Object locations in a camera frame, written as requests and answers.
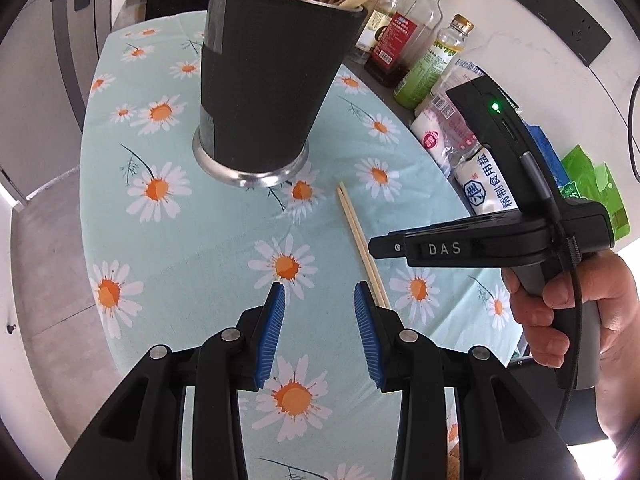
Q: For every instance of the clear bottle with yellow cap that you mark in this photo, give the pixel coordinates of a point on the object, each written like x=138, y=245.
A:
x=387, y=10

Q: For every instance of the person's right hand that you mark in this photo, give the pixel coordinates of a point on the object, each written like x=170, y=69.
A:
x=617, y=320

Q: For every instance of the green packet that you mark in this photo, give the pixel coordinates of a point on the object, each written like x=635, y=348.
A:
x=595, y=180

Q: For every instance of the clear bottle with gold cap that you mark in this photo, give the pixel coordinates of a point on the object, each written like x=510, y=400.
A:
x=427, y=10

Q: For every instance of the blue packet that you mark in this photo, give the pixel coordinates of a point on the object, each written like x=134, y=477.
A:
x=545, y=152

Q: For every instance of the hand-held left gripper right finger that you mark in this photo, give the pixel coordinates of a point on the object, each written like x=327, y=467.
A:
x=367, y=335

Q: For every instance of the green label oil bottle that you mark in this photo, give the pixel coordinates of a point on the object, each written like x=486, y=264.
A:
x=432, y=65

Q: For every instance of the dark sauce bottle red label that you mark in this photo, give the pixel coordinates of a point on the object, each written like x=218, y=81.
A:
x=392, y=47

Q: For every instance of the black power strip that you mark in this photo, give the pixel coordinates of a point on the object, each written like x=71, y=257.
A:
x=557, y=15

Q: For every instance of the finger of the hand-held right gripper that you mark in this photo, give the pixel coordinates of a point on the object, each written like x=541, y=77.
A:
x=387, y=247

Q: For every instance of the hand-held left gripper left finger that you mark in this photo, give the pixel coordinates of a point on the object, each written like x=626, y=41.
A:
x=270, y=330

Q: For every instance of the daisy print tablecloth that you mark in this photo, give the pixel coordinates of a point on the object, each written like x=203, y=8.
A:
x=200, y=240

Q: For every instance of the wooden chopstick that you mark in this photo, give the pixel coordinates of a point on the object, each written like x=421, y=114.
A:
x=362, y=232
x=355, y=235

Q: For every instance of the white packet with red logo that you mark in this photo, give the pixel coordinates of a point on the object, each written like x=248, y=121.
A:
x=435, y=140

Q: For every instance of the white salt bag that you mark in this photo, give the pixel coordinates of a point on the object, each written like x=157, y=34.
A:
x=482, y=185

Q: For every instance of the clear pink printed packet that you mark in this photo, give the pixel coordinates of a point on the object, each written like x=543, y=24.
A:
x=452, y=110

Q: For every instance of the black metal-rimmed utensil cup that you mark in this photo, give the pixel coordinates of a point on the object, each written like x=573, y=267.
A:
x=270, y=80

